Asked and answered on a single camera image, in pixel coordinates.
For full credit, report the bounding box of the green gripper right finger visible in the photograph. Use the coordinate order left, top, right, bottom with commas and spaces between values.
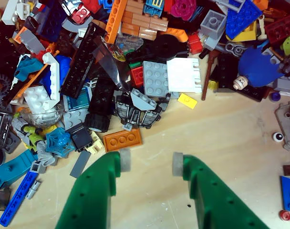
172, 152, 271, 229

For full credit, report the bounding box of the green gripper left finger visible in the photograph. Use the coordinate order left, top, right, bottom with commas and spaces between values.
54, 149, 132, 229

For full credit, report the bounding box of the dark grey flat tile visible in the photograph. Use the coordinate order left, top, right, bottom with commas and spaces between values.
69, 150, 92, 179

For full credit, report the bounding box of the small tan piece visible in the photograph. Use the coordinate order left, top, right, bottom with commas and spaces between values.
85, 131, 105, 156

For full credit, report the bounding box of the grey technic pin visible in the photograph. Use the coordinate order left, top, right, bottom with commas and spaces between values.
25, 179, 42, 200

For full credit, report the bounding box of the small black block piece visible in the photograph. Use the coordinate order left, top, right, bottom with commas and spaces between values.
71, 124, 93, 152

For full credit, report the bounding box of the orange three-stud plate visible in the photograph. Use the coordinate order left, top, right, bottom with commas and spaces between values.
103, 128, 144, 153

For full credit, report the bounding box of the transparent blue web piece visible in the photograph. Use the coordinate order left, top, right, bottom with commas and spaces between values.
45, 127, 72, 157

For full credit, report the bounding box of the long blue technic beam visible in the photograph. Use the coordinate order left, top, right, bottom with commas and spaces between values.
0, 160, 42, 228

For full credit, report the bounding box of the black rubber wheel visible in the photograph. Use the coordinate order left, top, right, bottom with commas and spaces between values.
83, 113, 111, 133

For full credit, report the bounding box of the teal curved piece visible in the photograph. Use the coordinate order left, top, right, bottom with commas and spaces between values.
0, 149, 39, 190

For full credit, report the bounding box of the lime green figure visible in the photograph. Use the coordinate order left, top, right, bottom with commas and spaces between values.
12, 113, 58, 154

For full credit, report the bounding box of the white round eye tile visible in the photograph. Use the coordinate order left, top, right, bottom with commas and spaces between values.
272, 131, 285, 143

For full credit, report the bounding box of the clear dome piece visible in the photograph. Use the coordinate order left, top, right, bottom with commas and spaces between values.
23, 104, 65, 130

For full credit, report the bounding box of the dark transparent box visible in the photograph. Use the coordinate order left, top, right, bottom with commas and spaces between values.
0, 186, 12, 212

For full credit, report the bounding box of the dark round cage piece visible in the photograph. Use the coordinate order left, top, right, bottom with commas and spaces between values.
114, 92, 171, 131

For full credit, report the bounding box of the transparent light blue panel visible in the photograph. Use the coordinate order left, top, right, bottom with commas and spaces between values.
63, 86, 91, 113

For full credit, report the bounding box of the black chassis piece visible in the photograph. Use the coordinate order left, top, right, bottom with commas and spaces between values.
87, 78, 116, 116

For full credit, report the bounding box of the small yellow flat tile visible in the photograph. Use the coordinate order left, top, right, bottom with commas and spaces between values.
177, 93, 198, 110

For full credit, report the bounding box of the grey slope brick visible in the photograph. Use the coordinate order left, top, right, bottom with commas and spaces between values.
130, 88, 158, 111

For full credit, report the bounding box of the white studded brick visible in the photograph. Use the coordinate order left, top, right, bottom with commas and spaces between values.
22, 85, 55, 115

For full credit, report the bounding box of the black printed tile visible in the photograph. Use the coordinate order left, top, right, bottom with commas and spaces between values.
0, 110, 13, 147

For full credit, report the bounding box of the dark maroon plate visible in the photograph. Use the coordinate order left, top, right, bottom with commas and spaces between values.
217, 85, 273, 103

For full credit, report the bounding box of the purple round stud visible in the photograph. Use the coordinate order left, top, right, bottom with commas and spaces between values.
269, 91, 282, 102

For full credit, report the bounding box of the pale minifigure head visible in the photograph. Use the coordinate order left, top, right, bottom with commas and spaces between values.
233, 75, 249, 91

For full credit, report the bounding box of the white arch piece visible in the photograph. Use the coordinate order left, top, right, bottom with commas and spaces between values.
41, 52, 61, 108

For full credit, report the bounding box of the small red brick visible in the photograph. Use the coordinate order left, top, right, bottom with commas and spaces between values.
130, 65, 145, 88

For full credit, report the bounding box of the long brown staff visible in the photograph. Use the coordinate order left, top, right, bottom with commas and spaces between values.
201, 49, 220, 101

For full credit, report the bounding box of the light grey studded plate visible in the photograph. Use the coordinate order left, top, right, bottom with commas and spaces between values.
142, 61, 171, 97

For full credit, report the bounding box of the white grille plate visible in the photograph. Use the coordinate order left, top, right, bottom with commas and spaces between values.
166, 57, 203, 94

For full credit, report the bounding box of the smoky transparent canopy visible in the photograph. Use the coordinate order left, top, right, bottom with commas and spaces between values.
92, 36, 132, 93

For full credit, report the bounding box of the long black plate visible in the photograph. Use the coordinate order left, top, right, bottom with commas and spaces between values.
59, 22, 105, 100

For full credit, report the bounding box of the light grey brick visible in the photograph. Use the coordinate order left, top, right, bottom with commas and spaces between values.
273, 78, 290, 97

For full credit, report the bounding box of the blue spiky hair piece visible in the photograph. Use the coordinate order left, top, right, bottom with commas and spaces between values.
238, 46, 285, 88

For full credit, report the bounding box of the teal angled piece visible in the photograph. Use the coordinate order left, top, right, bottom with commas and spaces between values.
14, 57, 44, 82

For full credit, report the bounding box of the grey technic connector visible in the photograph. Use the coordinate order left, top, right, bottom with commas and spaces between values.
224, 41, 246, 57

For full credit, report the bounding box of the red block piece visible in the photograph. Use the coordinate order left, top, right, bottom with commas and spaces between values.
187, 31, 204, 56

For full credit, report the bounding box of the black round disc piece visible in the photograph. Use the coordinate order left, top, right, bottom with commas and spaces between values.
156, 34, 184, 63

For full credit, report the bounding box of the yellow wedge piece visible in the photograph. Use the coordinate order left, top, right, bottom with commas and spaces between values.
227, 21, 258, 43

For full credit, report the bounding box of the orange technic beam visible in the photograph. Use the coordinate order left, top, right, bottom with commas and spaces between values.
104, 0, 128, 45

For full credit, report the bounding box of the grey square brick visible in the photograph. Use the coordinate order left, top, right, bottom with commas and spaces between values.
200, 10, 228, 40

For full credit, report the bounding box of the dark red studded plate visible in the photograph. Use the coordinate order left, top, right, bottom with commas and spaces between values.
264, 11, 290, 46

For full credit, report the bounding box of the large blue plate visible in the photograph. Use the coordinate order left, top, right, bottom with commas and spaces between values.
225, 0, 263, 40

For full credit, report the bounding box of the magenta flower piece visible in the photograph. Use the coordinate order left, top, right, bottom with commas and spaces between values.
170, 0, 197, 21

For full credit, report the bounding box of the grey bracket piece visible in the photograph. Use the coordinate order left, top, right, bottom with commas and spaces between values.
274, 102, 290, 151

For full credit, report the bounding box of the tan brick wall piece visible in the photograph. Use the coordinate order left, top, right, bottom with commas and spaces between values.
121, 4, 169, 41

